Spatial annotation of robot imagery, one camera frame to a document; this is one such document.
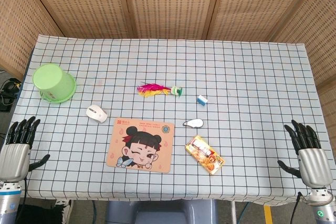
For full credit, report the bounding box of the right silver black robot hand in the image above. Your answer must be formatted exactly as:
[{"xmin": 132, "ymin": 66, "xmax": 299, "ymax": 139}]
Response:
[{"xmin": 277, "ymin": 119, "xmax": 335, "ymax": 189}]

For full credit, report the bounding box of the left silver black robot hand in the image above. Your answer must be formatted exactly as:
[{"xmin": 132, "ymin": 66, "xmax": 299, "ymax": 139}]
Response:
[{"xmin": 0, "ymin": 116, "xmax": 51, "ymax": 183}]

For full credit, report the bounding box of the white computer mouse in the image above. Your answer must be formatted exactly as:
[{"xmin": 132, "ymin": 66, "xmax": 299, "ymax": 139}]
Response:
[{"xmin": 86, "ymin": 104, "xmax": 108, "ymax": 124}]

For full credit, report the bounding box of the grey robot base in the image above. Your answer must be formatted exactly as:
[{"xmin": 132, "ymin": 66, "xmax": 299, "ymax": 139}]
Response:
[{"xmin": 104, "ymin": 199, "xmax": 218, "ymax": 224}]

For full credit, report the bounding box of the cartoon girl mouse pad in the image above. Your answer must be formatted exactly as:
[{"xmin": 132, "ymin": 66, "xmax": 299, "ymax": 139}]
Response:
[{"xmin": 106, "ymin": 118, "xmax": 175, "ymax": 174}]

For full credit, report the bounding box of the green plastic bucket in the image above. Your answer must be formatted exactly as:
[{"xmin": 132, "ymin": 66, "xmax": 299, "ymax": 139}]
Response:
[{"xmin": 32, "ymin": 63, "xmax": 77, "ymax": 104}]

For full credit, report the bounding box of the yellow snack package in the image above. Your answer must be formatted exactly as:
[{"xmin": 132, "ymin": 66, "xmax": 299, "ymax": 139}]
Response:
[{"xmin": 185, "ymin": 135, "xmax": 226, "ymax": 175}]

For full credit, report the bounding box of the white correction tape dispenser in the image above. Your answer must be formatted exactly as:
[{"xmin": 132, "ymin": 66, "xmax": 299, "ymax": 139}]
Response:
[{"xmin": 182, "ymin": 119, "xmax": 204, "ymax": 129}]

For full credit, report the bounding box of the blue white eraser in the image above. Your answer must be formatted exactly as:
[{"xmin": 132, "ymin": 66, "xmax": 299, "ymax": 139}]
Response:
[{"xmin": 196, "ymin": 94, "xmax": 209, "ymax": 106}]

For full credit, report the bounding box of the blue white checkered tablecloth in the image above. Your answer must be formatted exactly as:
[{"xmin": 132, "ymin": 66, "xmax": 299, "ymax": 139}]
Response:
[{"xmin": 0, "ymin": 34, "xmax": 336, "ymax": 207}]

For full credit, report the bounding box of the pink yellow feather shuttlecock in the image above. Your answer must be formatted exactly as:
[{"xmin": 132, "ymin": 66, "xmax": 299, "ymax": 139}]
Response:
[{"xmin": 137, "ymin": 81, "xmax": 183, "ymax": 99}]

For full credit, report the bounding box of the woven rattan folding screen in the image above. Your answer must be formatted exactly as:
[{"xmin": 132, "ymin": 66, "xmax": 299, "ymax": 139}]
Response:
[{"xmin": 0, "ymin": 0, "xmax": 336, "ymax": 130}]

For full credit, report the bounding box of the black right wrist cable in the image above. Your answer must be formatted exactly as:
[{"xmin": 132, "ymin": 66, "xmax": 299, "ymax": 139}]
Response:
[{"xmin": 293, "ymin": 191, "xmax": 305, "ymax": 224}]

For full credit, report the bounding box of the black cables and equipment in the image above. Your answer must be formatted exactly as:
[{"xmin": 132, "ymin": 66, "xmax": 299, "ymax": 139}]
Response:
[{"xmin": 0, "ymin": 69, "xmax": 22, "ymax": 112}]

